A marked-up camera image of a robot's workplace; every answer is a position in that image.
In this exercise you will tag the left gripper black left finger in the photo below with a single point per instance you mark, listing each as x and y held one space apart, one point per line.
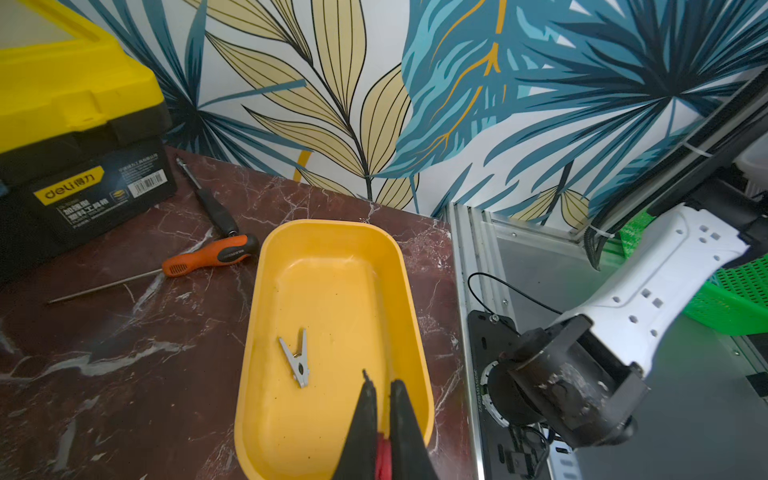
359 454

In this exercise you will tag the silver metal clothespin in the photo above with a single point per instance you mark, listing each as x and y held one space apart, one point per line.
298 359

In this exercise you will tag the orange handled screwdriver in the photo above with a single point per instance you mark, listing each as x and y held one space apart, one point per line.
220 253

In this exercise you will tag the yellow plastic tray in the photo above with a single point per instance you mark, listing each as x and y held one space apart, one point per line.
346 283

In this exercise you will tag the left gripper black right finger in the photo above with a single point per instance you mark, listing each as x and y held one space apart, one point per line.
409 457

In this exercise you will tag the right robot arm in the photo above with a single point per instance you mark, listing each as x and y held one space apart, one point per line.
585 374

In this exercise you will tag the red clothespin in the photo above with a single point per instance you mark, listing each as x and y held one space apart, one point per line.
383 464

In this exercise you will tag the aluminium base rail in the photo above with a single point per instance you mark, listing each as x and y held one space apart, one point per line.
705 416

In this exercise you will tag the yellow black plastic toolbox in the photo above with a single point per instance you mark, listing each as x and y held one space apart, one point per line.
81 134

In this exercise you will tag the green plastic basket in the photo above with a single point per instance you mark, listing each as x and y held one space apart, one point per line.
733 301

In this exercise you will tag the black handled screwdriver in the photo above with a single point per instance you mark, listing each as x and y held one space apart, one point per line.
219 216

